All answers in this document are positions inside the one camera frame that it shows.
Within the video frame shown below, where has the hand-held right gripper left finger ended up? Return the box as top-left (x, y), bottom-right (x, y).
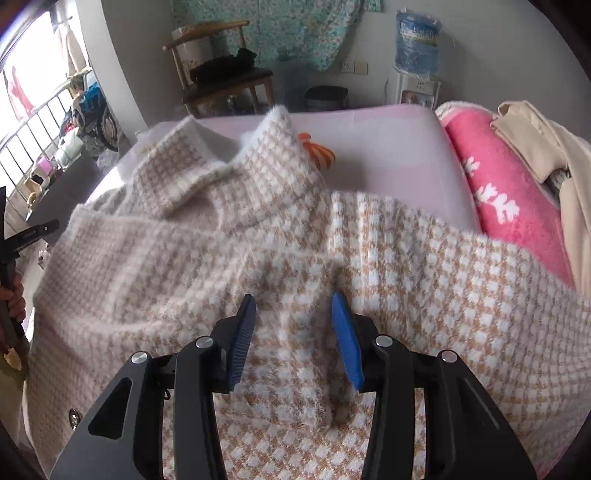
top-left (50, 294), bottom-right (257, 480)

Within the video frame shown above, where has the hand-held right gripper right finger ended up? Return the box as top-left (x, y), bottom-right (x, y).
top-left (331, 291), bottom-right (539, 480)

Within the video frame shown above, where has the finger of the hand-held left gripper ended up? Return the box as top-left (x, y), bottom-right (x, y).
top-left (0, 219), bottom-right (61, 253)

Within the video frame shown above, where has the beige white houndstooth coat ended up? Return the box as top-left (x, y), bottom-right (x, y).
top-left (21, 104), bottom-right (591, 480)

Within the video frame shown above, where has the person's left hand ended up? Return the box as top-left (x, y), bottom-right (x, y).
top-left (0, 272), bottom-right (27, 324)

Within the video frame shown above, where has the white bag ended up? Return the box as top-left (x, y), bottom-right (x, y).
top-left (59, 131), bottom-right (87, 161)

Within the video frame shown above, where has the red hanging cloth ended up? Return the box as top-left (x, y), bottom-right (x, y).
top-left (4, 67), bottom-right (35, 121)

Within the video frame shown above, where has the blue bicycle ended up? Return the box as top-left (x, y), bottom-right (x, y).
top-left (69, 83), bottom-right (122, 153)

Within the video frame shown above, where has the beige hanging coat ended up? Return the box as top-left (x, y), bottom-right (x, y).
top-left (53, 21), bottom-right (88, 79)

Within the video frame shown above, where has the pink printed bed sheet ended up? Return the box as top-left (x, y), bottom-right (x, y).
top-left (99, 104), bottom-right (483, 232)

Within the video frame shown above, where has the pink floral blanket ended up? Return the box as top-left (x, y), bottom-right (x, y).
top-left (436, 102), bottom-right (578, 289)

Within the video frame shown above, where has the wooden chair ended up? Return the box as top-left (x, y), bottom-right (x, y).
top-left (163, 20), bottom-right (275, 118)

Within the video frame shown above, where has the black bin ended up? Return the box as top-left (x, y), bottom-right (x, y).
top-left (304, 85), bottom-right (349, 112)

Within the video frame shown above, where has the white floral storage box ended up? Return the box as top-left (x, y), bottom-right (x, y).
top-left (172, 25), bottom-right (223, 80)

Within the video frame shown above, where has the black bag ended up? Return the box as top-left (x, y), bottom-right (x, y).
top-left (189, 48), bottom-right (258, 84)

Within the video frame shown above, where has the white water dispenser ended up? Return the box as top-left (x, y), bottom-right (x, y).
top-left (385, 67), bottom-right (441, 110)

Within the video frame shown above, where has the beige clothing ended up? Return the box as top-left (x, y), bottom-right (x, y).
top-left (490, 100), bottom-right (591, 287)

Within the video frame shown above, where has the blue water bottle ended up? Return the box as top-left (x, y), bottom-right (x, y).
top-left (394, 9), bottom-right (444, 79)

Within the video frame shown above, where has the teal floral wall cloth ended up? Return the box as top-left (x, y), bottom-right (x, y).
top-left (173, 0), bottom-right (384, 71)

